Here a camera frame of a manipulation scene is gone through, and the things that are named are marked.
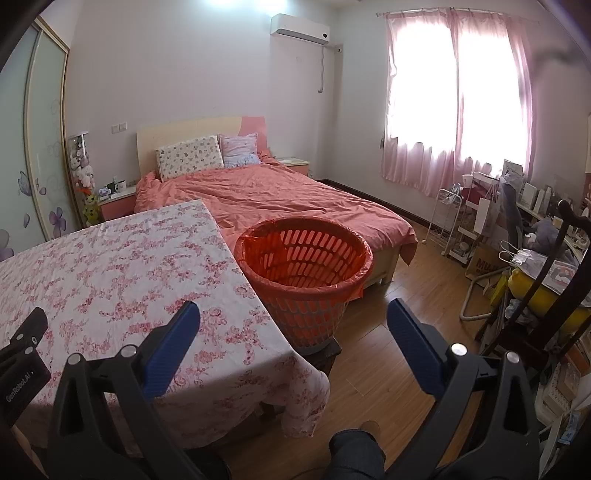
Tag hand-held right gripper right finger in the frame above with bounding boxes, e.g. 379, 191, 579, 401
387, 298, 541, 480

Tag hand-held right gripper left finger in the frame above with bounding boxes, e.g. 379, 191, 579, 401
46, 300, 201, 480

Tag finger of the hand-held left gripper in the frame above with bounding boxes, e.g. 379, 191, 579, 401
0, 307, 48, 367

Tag orange plastic basket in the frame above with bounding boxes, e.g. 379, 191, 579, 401
233, 217, 374, 354

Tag table with pink floral cloth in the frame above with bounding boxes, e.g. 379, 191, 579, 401
0, 199, 331, 457

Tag dark wooden stool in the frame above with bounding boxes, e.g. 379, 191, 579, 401
302, 337, 342, 370

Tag brown cardboard box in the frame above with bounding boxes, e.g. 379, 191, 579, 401
465, 244, 506, 282

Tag white trolley cart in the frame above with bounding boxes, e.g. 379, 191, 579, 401
450, 172, 502, 264

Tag person's leg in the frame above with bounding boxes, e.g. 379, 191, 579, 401
329, 420, 386, 480

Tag green plush toy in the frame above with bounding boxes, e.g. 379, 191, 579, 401
83, 191, 101, 227

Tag yellow bag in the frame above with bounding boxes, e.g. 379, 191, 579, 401
508, 268, 591, 328

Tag white plastic bags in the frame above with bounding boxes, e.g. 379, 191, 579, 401
501, 240, 548, 266

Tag white paper bag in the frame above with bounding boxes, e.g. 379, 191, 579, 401
475, 182, 502, 232

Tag pink white nightstand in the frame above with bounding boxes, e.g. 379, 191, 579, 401
98, 185, 138, 222
276, 157, 310, 175

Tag grey office chair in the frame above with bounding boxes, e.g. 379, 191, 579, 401
496, 182, 527, 250

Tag pink curtain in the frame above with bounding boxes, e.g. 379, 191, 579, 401
385, 10, 462, 183
450, 7, 534, 192

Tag clear tube of plush toys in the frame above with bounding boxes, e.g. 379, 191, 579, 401
68, 133, 98, 195

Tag floral print pillow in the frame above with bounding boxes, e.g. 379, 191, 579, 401
156, 135, 225, 182

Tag wardrobe with flower doors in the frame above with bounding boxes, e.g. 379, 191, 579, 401
0, 18, 81, 264

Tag dark wooden chair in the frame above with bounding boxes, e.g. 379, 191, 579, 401
480, 198, 591, 384

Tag pink striped pillow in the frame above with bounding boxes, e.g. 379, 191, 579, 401
218, 133, 262, 169

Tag white air conditioner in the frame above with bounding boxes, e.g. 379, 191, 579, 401
270, 14, 329, 46

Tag white wire rack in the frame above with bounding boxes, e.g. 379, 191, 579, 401
427, 188, 462, 254

